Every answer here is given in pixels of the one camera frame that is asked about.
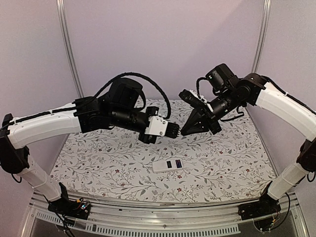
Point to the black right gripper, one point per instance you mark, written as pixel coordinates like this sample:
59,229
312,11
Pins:
207,120

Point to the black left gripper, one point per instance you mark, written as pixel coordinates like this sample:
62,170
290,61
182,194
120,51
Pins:
151,139

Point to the purple AAA battery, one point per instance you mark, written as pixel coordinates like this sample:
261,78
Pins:
178,164

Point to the white remote control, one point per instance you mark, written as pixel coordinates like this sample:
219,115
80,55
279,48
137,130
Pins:
166,165

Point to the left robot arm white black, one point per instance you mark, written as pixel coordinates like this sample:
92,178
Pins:
113,105

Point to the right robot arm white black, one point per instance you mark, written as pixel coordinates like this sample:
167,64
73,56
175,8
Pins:
232,92

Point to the floral patterned table mat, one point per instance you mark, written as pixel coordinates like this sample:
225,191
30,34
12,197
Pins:
205,167

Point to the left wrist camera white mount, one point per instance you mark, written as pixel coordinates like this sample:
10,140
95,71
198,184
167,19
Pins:
161,127

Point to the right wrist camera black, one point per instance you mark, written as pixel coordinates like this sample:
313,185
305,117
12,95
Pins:
194,100

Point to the aluminium front rail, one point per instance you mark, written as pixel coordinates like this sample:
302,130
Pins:
110,217

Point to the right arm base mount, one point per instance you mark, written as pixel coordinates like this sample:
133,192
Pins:
265,205

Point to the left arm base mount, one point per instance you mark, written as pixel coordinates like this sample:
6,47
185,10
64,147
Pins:
79,208

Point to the left aluminium frame post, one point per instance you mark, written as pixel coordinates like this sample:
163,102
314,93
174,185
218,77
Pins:
68,47

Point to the aluminium frame post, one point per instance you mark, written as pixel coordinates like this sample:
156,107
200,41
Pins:
68,47
262,35

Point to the right aluminium frame post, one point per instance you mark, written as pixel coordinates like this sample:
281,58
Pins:
262,35

